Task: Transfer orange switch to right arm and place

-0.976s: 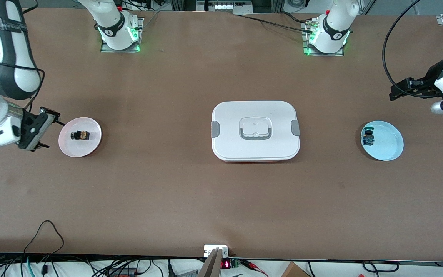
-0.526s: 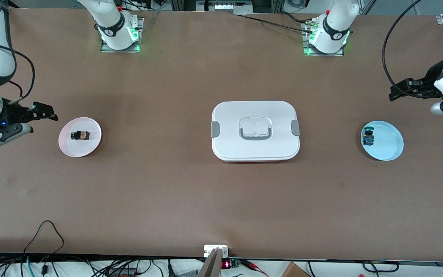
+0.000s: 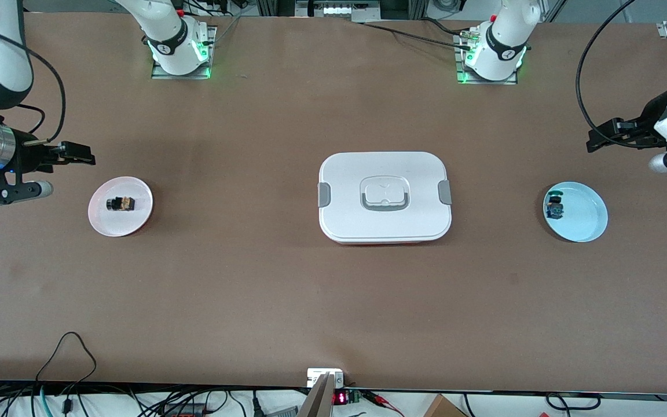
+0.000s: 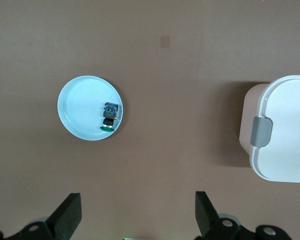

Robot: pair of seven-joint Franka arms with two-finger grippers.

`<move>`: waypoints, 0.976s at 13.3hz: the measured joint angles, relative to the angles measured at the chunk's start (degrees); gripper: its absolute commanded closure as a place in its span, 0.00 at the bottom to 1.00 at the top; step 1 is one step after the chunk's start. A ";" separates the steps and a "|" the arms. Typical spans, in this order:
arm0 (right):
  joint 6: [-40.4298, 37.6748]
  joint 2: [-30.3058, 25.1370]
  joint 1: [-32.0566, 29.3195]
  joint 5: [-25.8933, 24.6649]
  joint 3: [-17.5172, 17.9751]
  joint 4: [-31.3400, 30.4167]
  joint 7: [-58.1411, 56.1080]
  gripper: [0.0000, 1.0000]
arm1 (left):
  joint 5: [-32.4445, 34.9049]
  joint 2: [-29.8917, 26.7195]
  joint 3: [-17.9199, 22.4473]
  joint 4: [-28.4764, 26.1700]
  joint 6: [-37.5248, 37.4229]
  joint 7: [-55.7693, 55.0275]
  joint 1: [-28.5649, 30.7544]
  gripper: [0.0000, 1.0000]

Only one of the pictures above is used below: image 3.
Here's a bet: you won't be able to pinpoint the light blue round plate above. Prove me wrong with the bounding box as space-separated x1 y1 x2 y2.
543 181 609 243

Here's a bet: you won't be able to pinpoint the small green-black part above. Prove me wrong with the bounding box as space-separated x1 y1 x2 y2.
547 190 566 221

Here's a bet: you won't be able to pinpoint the pink round plate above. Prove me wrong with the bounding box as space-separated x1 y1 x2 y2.
88 176 154 237

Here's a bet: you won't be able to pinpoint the white lunch box grey latches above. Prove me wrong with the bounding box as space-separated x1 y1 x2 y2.
318 151 453 244

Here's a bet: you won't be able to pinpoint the brown cardboard box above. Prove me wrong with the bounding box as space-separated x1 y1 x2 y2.
423 394 467 417

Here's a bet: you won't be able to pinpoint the red clip leads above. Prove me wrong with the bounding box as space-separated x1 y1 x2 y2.
365 390 405 415

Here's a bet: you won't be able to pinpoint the aluminium profile bar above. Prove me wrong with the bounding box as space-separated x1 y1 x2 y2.
296 374 337 417

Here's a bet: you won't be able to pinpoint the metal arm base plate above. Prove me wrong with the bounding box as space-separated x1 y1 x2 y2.
454 32 519 86
151 25 217 81

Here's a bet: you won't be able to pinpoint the black looped cable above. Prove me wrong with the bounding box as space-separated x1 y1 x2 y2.
35 331 98 400

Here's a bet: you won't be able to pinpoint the thin grey cable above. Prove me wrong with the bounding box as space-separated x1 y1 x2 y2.
213 16 241 46

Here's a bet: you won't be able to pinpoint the black cable across table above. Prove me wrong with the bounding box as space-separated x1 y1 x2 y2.
361 17 476 52

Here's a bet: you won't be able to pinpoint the white table edge bracket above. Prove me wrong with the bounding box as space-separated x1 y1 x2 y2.
307 368 345 387

